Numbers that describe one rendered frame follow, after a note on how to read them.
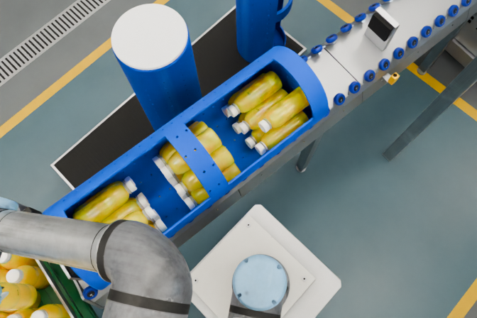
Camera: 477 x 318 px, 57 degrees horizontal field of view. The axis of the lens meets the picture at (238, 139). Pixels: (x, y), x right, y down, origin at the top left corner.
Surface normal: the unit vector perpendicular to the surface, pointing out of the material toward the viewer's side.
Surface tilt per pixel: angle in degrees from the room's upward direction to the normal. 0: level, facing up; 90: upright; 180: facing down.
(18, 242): 34
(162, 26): 0
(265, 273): 7
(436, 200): 0
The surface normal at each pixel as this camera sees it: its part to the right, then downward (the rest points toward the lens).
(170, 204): -0.17, -0.51
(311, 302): -0.01, -0.34
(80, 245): -0.42, -0.26
